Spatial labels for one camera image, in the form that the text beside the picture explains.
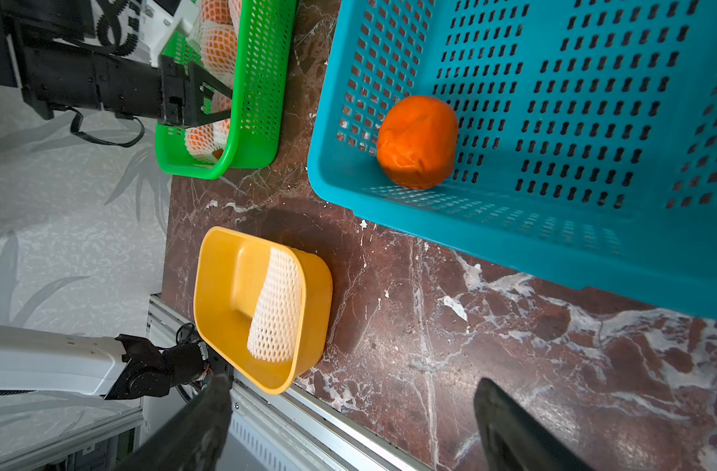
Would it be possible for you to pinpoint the green plastic basket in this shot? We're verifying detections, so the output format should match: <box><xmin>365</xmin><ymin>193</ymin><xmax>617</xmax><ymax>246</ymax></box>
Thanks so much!
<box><xmin>155</xmin><ymin>1</ymin><xmax>297</xmax><ymax>180</ymax></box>

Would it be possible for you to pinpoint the yellow plastic tray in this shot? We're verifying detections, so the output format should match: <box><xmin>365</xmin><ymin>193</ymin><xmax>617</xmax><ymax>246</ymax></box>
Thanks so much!
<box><xmin>194</xmin><ymin>227</ymin><xmax>333</xmax><ymax>394</ymax></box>

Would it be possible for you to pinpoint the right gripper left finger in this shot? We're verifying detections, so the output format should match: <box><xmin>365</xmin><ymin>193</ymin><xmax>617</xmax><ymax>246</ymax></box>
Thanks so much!
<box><xmin>116</xmin><ymin>376</ymin><xmax>233</xmax><ymax>470</ymax></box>

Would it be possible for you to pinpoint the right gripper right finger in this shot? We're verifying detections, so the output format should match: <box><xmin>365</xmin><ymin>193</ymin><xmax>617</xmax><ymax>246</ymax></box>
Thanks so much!
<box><xmin>474</xmin><ymin>378</ymin><xmax>591</xmax><ymax>470</ymax></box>

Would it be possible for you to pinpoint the teal plastic basket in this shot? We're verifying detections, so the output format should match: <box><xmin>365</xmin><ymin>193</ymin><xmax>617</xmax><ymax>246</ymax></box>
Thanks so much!
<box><xmin>307</xmin><ymin>1</ymin><xmax>717</xmax><ymax>319</ymax></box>

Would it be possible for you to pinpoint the aluminium front rail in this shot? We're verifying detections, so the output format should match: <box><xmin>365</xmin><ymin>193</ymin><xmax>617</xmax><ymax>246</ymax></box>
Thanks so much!
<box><xmin>139</xmin><ymin>293</ymin><xmax>430</xmax><ymax>471</ymax></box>

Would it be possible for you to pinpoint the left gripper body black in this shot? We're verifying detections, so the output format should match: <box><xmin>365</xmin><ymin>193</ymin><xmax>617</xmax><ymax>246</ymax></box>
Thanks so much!
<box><xmin>0</xmin><ymin>1</ymin><xmax>162</xmax><ymax>120</ymax></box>

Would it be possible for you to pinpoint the netted orange centre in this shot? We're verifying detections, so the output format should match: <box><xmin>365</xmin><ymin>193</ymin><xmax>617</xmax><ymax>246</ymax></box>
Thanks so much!
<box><xmin>199</xmin><ymin>0</ymin><xmax>243</xmax><ymax>27</ymax></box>

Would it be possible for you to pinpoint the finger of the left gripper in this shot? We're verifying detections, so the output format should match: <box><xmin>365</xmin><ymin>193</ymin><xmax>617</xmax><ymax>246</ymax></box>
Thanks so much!
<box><xmin>157</xmin><ymin>56</ymin><xmax>232</xmax><ymax>127</ymax></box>

